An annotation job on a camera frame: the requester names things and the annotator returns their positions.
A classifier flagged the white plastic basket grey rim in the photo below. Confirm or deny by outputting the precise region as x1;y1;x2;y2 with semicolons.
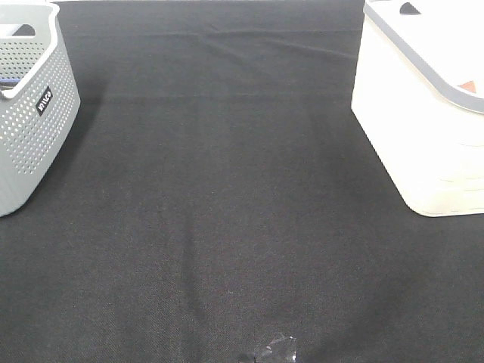
351;1;483;216

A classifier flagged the black table cloth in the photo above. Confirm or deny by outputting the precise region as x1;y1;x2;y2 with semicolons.
1;1;483;362

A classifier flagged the grey perforated plastic basket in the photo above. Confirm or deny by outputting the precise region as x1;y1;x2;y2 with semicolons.
1;1;80;216

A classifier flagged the brown towel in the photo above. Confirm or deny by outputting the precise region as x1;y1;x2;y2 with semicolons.
458;80;477;94

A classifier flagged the clear tape piece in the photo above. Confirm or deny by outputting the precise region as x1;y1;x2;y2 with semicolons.
253;333;298;363

